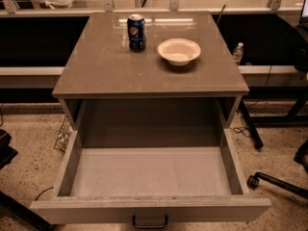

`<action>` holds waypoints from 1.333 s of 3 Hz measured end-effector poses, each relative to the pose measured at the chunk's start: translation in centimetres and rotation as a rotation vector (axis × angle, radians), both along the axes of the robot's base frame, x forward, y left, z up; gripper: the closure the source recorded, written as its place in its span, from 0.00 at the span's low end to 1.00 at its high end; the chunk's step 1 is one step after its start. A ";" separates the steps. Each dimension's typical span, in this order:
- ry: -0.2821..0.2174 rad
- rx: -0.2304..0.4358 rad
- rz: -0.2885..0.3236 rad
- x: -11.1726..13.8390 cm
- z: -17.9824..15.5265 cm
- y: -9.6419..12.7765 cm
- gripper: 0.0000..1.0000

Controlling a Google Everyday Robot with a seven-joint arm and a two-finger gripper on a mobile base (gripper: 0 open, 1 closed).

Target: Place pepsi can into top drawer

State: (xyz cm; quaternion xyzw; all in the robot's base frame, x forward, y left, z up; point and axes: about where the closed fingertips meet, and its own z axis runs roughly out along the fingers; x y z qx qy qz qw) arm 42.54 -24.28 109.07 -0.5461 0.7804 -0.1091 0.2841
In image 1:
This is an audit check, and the blue pepsi can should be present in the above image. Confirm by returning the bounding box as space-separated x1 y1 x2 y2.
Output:
127 13 146 52

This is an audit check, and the black table leg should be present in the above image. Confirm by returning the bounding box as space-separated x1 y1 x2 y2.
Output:
239 100 263 150

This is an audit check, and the open grey top drawer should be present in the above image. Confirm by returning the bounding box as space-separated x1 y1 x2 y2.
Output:
29 98 272 225

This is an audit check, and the grey cabinet with glossy top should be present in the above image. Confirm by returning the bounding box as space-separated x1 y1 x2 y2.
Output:
51 11 250 149

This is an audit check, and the black floor cable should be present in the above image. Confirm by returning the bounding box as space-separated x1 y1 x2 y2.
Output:
34 186 55 202

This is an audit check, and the clear plastic water bottle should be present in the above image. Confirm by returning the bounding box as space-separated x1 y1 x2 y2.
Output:
232 42 244 65

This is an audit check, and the wire mesh basket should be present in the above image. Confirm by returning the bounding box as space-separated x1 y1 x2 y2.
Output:
54 117 72 153

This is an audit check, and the black object at left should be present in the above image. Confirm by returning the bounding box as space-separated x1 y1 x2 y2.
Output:
0 129 18 169

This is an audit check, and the black office chair base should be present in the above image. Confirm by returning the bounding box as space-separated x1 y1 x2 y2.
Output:
246 141 308 199

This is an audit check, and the black metal drawer handle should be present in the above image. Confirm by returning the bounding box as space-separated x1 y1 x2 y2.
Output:
132 216 168 230

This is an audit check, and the white paper bowl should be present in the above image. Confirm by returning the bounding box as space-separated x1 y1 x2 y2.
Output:
157 38 201 66

